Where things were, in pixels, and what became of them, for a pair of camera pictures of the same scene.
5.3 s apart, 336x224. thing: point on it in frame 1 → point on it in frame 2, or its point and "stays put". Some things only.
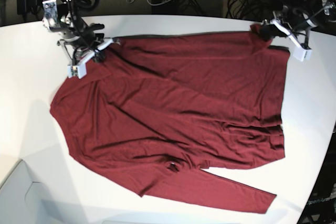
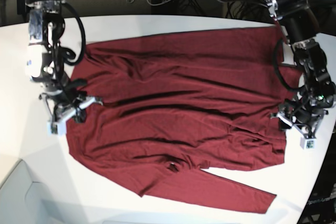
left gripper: (77, 33) → (67, 99)
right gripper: (287, 21) → (306, 107)
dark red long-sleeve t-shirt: (157, 110) stays put
